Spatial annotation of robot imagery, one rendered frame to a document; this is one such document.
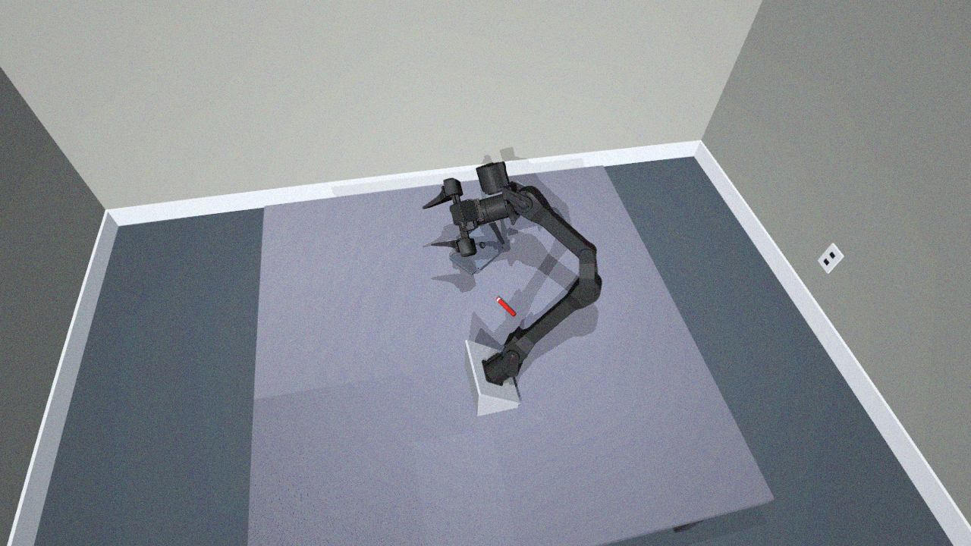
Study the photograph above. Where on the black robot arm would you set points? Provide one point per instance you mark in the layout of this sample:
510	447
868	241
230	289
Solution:
529	202

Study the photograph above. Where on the dark red peg with white band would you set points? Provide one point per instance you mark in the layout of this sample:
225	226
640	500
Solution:
499	300

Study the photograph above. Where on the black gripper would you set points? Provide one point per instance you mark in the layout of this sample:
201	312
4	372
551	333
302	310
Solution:
452	190

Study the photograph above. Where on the light blue sloped panel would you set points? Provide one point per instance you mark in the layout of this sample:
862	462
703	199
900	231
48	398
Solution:
487	247

